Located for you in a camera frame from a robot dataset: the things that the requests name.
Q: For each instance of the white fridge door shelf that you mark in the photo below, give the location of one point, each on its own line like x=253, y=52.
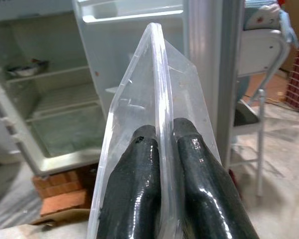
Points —
x=129, y=11

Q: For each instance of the dark bowl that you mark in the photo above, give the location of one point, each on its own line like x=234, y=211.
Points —
x=25, y=69

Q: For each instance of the white metal folding chair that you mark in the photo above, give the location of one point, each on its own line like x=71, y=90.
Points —
x=259, y=62

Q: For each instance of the red brick stack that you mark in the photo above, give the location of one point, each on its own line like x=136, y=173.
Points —
x=62, y=189

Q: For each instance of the grey fridge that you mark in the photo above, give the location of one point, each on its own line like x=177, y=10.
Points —
x=64, y=119

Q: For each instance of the light blue pillow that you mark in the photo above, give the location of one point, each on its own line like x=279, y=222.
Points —
x=261, y=15

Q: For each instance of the clear fridge crisper drawer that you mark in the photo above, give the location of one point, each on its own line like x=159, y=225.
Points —
x=67, y=132

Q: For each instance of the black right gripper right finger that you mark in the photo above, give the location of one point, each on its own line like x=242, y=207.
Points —
x=209, y=199

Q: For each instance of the brown cardboard sheet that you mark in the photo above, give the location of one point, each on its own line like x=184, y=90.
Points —
x=62, y=217

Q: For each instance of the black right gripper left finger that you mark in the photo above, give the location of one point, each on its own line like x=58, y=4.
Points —
x=132, y=194

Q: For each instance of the clear plastic food container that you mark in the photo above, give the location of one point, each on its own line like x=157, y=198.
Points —
x=144, y=87

